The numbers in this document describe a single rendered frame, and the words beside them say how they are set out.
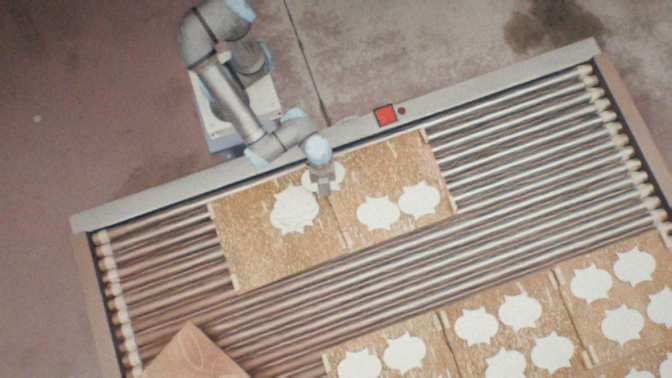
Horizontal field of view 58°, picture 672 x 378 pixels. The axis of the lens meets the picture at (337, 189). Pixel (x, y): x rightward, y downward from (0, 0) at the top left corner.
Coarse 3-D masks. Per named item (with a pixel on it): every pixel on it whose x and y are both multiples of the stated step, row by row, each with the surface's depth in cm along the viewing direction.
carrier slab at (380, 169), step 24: (384, 144) 222; (408, 144) 221; (360, 168) 220; (384, 168) 219; (408, 168) 219; (432, 168) 219; (336, 192) 217; (360, 192) 217; (384, 192) 217; (336, 216) 215; (408, 216) 214; (432, 216) 214; (360, 240) 213; (384, 240) 213
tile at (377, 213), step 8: (368, 200) 216; (376, 200) 215; (384, 200) 215; (360, 208) 215; (368, 208) 215; (376, 208) 215; (384, 208) 215; (392, 208) 215; (360, 216) 214; (368, 216) 214; (376, 216) 214; (384, 216) 214; (392, 216) 214; (368, 224) 213; (376, 224) 213; (384, 224) 213
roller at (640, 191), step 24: (624, 192) 217; (648, 192) 216; (576, 216) 215; (504, 240) 213; (432, 264) 212; (360, 288) 210; (384, 288) 211; (288, 312) 210; (312, 312) 209; (240, 336) 207
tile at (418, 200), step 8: (424, 184) 216; (408, 192) 216; (416, 192) 216; (424, 192) 216; (432, 192) 216; (400, 200) 215; (408, 200) 215; (416, 200) 215; (424, 200) 215; (432, 200) 215; (400, 208) 214; (408, 208) 214; (416, 208) 214; (424, 208) 214; (432, 208) 214; (416, 216) 214
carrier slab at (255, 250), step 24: (240, 192) 219; (264, 192) 218; (312, 192) 218; (240, 216) 216; (264, 216) 216; (240, 240) 214; (264, 240) 214; (288, 240) 213; (312, 240) 213; (336, 240) 213; (240, 264) 212; (264, 264) 212; (288, 264) 211; (312, 264) 211; (240, 288) 210
